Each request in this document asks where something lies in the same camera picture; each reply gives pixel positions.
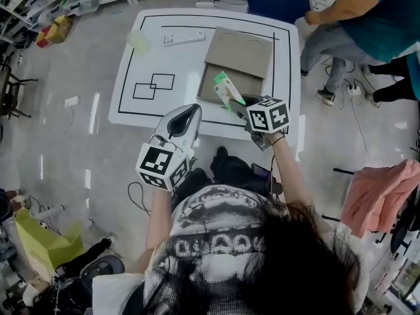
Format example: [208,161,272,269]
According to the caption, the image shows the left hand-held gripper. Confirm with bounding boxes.
[135,103,203,193]

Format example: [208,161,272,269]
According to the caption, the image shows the person's right forearm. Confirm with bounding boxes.
[264,131,313,211]

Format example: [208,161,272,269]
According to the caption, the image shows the red box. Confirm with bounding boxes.
[35,31,52,49]

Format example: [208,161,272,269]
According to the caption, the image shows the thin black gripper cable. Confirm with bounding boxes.
[127,180,152,217]

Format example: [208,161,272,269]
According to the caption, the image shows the white remote control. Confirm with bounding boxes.
[162,28,206,47]

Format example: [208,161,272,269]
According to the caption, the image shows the person's black-and-white printed shirt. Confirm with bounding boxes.
[91,184,371,315]

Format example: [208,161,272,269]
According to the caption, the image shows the yellow-green bag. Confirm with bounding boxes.
[15,207,85,275]

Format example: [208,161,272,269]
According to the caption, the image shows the black portable device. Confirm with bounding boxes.
[251,162,284,196]

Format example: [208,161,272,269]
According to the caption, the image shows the black mesh office chair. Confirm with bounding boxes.
[55,254,125,308]

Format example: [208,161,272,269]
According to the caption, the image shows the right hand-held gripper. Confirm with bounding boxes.
[228,94,291,152]

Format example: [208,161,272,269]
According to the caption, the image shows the black-frame chair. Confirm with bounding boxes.
[321,165,357,223]

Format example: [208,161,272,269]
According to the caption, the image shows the brown cardboard box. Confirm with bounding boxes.
[196,26,275,110]

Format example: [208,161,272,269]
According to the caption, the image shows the pink padded jacket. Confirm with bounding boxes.
[341,158,420,239]

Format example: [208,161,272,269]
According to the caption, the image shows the white table with black lines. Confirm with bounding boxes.
[108,9,306,162]

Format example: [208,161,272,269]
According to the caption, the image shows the person's black trousers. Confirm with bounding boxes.
[170,146,273,206]

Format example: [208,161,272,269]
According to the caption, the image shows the person's left forearm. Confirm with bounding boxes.
[131,187,174,275]

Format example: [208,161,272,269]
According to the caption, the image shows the black metal chair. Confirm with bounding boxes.
[0,66,39,119]

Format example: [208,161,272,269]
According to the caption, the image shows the green and white box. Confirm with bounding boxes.
[213,71,247,111]

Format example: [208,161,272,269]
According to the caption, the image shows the yellow cardboard box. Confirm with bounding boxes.
[45,14,74,44]

